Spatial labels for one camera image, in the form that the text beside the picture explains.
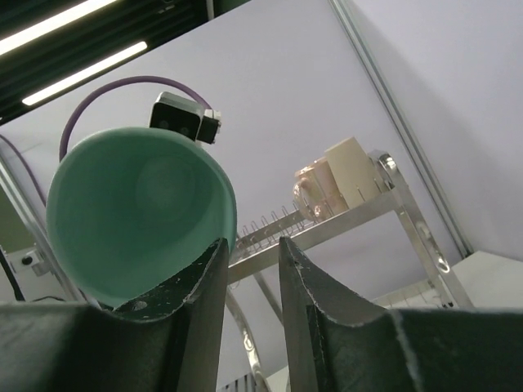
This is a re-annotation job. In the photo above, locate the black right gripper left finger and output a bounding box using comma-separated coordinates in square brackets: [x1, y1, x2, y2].
[1, 239, 229, 391]

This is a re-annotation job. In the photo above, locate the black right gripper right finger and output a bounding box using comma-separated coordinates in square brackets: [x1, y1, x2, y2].
[279, 237, 522, 391]

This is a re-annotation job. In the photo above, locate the teal green mug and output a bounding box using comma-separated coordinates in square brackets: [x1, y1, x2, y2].
[46, 127, 237, 307]

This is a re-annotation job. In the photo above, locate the iridescent pink mug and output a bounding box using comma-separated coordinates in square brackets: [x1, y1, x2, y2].
[293, 157, 349, 222]

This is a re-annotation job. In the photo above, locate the tall beige cup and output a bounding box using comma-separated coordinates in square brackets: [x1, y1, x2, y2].
[325, 137, 385, 209]

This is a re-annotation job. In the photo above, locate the stainless steel dish rack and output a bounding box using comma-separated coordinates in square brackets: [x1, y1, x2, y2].
[217, 151, 473, 388]

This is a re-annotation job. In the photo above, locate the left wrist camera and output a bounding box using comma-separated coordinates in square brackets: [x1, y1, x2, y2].
[149, 91, 221, 145]

